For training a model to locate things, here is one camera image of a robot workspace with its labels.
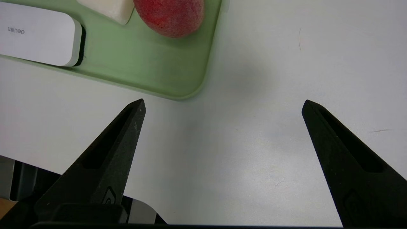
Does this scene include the red peach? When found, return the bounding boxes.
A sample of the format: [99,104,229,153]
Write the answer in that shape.
[134,0,205,38]

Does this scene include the light green plastic tray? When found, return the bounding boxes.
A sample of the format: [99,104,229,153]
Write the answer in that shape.
[0,0,222,101]

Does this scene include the white soap bar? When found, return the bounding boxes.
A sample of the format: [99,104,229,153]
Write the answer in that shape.
[77,0,135,25]

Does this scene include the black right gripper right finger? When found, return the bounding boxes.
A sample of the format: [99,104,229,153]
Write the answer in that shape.
[301,100,407,227]

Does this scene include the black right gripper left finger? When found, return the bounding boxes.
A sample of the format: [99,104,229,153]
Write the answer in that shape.
[33,99,146,225]

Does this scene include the white rectangular eraser box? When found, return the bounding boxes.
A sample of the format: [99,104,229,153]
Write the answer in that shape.
[0,3,86,67]

